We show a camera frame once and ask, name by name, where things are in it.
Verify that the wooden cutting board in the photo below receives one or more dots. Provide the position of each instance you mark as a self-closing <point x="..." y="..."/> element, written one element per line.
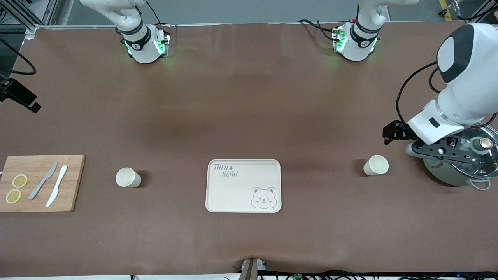
<point x="74" y="182"/>

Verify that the lemon slice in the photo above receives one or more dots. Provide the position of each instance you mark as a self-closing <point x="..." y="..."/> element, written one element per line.
<point x="20" y="181"/>
<point x="13" y="196"/>

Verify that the glass pot lid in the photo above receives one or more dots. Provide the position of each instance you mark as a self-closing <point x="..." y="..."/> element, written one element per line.
<point x="482" y="167"/>

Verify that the beige bear print tray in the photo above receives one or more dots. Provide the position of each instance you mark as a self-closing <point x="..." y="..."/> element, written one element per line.
<point x="233" y="190"/>

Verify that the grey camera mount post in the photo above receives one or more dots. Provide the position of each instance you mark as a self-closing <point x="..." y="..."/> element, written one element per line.
<point x="251" y="270"/>

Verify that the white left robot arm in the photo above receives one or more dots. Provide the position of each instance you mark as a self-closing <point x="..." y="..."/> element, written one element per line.
<point x="472" y="89"/>

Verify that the white plastic knife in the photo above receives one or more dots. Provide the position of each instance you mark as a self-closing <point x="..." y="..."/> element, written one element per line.
<point x="57" y="184"/>

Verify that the grey green cooking pot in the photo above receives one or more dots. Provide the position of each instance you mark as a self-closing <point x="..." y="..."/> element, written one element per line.
<point x="439" y="175"/>

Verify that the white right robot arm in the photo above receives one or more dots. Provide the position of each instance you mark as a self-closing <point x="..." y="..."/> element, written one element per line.
<point x="142" y="42"/>

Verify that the white IKEA cup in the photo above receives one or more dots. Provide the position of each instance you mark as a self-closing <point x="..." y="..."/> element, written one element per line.
<point x="376" y="165"/>
<point x="126" y="177"/>

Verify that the grey plastic knife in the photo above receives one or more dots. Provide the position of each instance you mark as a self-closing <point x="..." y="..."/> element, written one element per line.
<point x="41" y="182"/>

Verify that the brown table cover sheet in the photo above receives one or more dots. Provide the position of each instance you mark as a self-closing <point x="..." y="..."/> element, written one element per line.
<point x="249" y="109"/>

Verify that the aluminium frame profile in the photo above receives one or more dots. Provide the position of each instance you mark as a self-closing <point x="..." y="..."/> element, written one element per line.
<point x="27" y="17"/>
<point x="484" y="8"/>

